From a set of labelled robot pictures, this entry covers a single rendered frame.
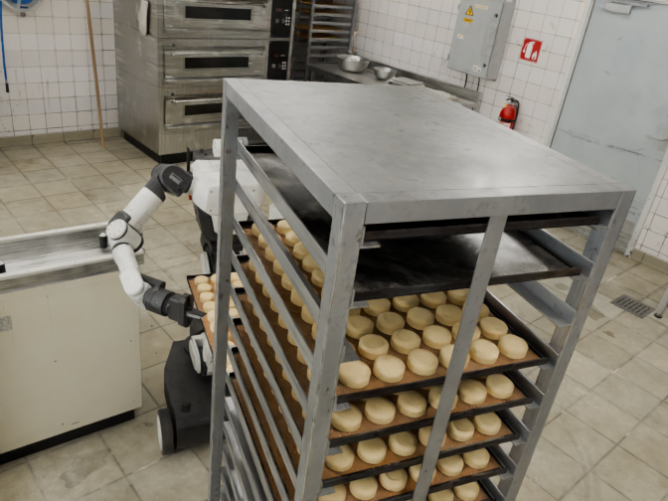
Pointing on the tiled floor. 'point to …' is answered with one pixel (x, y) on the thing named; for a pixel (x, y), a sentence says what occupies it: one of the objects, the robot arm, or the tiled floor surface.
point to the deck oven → (194, 68)
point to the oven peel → (94, 73)
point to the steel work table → (386, 81)
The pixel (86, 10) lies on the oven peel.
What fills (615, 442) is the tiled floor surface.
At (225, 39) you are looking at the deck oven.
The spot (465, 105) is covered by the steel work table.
